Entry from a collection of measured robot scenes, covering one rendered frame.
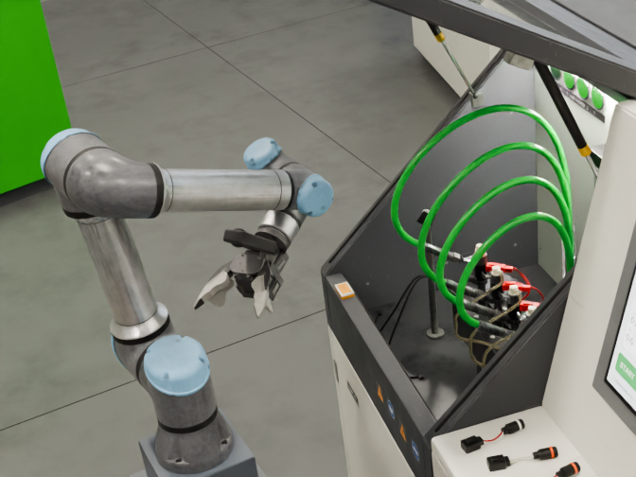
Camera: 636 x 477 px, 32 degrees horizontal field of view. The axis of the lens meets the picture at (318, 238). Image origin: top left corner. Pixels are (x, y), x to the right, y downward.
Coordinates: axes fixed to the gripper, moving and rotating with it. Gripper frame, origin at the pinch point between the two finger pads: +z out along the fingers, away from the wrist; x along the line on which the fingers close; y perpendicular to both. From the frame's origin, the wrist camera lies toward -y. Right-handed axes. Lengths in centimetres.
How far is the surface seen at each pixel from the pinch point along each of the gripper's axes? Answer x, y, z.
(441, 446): -40.6, 22.9, 7.1
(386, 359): -17.3, 31.3, -14.5
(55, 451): 137, 115, -13
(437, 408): -25, 44, -13
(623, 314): -72, 3, -11
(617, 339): -71, 7, -9
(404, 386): -24.7, 29.7, -7.9
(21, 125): 268, 114, -163
